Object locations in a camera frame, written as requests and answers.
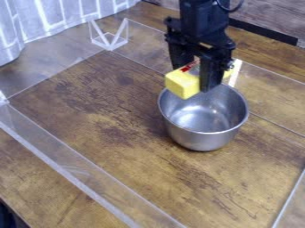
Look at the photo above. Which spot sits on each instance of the black strip on table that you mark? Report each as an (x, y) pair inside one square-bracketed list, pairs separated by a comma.
[(265, 32)]

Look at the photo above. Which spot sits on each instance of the clear acrylic enclosure panel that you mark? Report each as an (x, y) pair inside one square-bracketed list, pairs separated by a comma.
[(87, 161)]

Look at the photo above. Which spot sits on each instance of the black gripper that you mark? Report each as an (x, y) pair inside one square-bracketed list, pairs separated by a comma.
[(201, 25)]

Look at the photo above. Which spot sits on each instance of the yellow butter block toy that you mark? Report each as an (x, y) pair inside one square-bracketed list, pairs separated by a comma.
[(182, 80)]

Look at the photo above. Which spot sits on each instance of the silver metal pot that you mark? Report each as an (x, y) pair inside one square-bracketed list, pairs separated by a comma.
[(204, 122)]

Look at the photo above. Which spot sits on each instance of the white grey curtain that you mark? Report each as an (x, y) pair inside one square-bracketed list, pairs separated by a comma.
[(28, 20)]

